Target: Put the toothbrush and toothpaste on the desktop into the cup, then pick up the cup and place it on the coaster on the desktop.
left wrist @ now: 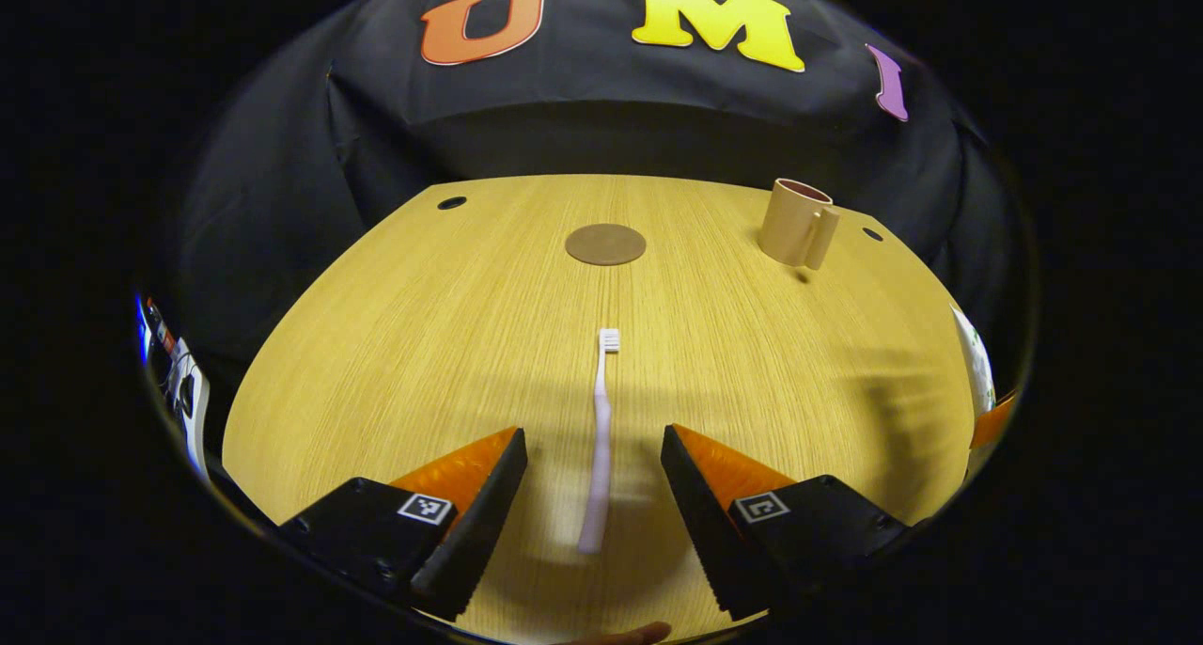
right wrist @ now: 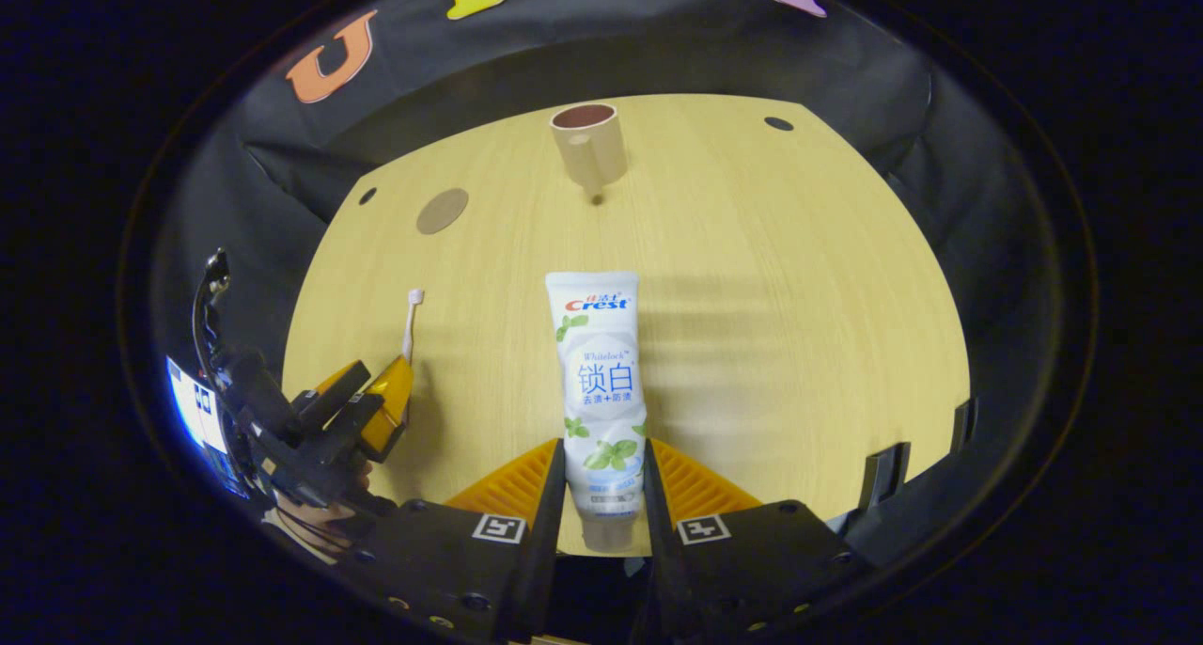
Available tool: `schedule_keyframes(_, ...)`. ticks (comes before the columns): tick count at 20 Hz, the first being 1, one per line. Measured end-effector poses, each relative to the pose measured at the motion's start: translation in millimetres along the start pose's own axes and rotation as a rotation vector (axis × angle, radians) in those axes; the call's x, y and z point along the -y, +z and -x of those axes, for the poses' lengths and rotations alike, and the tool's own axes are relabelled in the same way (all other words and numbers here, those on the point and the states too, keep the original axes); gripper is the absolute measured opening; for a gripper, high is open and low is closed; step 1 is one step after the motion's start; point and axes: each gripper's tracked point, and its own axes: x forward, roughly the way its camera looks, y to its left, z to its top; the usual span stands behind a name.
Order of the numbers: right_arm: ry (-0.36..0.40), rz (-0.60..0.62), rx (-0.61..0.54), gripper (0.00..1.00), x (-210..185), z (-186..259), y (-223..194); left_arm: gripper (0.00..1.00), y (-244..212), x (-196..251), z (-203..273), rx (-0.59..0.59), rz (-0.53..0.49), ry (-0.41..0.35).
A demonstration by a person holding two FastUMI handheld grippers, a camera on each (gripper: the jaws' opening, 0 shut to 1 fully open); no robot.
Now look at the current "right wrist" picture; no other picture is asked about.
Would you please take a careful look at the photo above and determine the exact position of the round brown coaster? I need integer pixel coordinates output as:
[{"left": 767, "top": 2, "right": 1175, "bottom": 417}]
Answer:
[{"left": 416, "top": 187, "right": 470, "bottom": 236}]

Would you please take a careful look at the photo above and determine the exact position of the beige cup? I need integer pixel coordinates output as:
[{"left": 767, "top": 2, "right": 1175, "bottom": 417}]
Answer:
[{"left": 550, "top": 102, "right": 629, "bottom": 199}]

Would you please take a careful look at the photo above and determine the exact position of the lit computer monitor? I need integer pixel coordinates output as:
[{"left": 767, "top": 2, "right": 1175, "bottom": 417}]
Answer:
[{"left": 167, "top": 356, "right": 236, "bottom": 496}]

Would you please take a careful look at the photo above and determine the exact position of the black backdrop cloth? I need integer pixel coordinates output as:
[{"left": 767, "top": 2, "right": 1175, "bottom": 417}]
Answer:
[{"left": 150, "top": 0, "right": 1063, "bottom": 571}]

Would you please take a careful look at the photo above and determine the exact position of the white toothbrush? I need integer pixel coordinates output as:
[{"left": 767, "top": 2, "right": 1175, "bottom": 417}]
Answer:
[{"left": 401, "top": 289, "right": 426, "bottom": 364}]

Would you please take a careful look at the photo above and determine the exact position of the wooden desktop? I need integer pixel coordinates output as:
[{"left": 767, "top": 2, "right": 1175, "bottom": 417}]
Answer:
[{"left": 282, "top": 93, "right": 971, "bottom": 557}]

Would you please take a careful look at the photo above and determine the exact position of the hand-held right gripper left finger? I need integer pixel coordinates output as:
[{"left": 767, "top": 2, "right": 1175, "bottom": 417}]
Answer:
[{"left": 334, "top": 438, "right": 568, "bottom": 645}]

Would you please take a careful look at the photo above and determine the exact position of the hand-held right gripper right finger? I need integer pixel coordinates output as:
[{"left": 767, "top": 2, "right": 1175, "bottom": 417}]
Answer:
[{"left": 642, "top": 438, "right": 880, "bottom": 645}]

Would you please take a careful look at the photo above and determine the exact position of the white toothpaste tube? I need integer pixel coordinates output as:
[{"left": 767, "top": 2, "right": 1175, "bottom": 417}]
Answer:
[{"left": 545, "top": 271, "right": 649, "bottom": 554}]

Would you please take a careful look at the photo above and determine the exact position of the black desk edge clamp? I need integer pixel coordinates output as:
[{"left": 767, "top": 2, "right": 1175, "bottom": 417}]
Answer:
[{"left": 950, "top": 398, "right": 979, "bottom": 454}]

